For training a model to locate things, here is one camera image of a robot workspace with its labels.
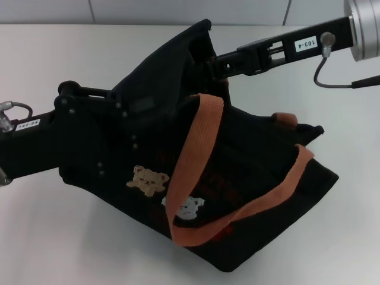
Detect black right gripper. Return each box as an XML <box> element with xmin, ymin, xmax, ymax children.
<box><xmin>207</xmin><ymin>15</ymin><xmax>354</xmax><ymax>81</ymax></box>

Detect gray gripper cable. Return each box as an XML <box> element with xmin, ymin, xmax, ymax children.
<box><xmin>314</xmin><ymin>31</ymin><xmax>380</xmax><ymax>89</ymax></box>
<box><xmin>0</xmin><ymin>100</ymin><xmax>34</xmax><ymax>132</ymax></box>

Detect gray left gripper cable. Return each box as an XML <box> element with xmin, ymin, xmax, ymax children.
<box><xmin>0</xmin><ymin>100</ymin><xmax>34</xmax><ymax>132</ymax></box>

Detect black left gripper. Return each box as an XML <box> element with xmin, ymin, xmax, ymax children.
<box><xmin>0</xmin><ymin>79</ymin><xmax>129</xmax><ymax>181</ymax></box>

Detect black bag orange handles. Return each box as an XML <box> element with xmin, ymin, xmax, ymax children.
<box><xmin>59</xmin><ymin>18</ymin><xmax>340</xmax><ymax>267</ymax></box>

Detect gray right gripper cable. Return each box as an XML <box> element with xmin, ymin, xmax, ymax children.
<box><xmin>314</xmin><ymin>31</ymin><xmax>380</xmax><ymax>89</ymax></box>

